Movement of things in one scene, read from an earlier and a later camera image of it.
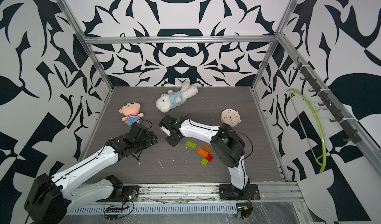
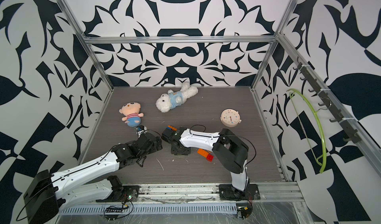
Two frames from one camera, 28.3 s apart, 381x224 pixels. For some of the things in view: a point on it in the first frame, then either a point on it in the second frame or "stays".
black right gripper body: [171, 140] to [180, 152]
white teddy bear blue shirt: [165, 102] stays
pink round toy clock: [231, 117] stays
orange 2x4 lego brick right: [203, 152] stays
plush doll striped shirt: [131, 111] stays
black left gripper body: [148, 142] to [156, 148]
